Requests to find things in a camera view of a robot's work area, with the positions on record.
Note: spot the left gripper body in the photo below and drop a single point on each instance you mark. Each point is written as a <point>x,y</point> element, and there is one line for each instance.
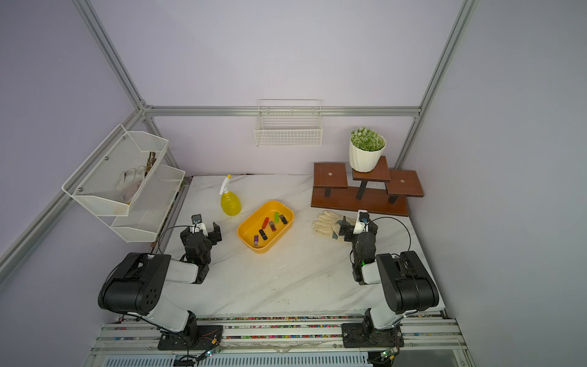
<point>212,239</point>

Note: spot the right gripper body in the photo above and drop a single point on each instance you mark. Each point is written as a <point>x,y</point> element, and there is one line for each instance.
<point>349,236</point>

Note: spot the black usb flash drive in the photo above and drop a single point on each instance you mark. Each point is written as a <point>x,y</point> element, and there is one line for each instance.
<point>263,235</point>

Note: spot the orange-red usb flash drive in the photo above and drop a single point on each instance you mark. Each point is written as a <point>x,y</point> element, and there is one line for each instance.
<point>265,223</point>

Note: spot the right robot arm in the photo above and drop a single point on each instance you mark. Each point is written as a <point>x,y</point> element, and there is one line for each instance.
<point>407,286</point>

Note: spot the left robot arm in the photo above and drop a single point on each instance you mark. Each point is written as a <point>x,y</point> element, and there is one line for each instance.
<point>135,287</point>

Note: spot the yellow storage box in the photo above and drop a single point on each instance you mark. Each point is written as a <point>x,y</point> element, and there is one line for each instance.
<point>250,227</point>

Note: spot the cream work glove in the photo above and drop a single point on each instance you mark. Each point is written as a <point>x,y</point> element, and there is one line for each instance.
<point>328,224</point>

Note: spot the brown wooden step stand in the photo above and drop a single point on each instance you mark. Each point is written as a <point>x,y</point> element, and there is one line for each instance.
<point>382,191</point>

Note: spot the yellow spray bottle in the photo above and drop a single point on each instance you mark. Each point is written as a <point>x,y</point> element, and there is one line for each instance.
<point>230,203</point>

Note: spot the white potted green plant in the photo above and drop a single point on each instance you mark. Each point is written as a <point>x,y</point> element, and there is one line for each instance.
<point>366,146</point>

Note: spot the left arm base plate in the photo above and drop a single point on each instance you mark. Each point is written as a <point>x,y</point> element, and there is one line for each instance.
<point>202,338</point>

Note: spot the white mesh wall shelf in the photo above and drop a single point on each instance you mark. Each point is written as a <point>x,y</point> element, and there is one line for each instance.
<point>92,185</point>

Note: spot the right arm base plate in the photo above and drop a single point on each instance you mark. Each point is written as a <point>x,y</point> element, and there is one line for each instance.
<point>358,335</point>

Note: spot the aluminium frame rail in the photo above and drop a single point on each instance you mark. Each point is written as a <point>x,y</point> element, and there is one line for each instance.
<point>31,238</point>

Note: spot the white wire wall basket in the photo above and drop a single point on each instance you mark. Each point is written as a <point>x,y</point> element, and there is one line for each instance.
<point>289,123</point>

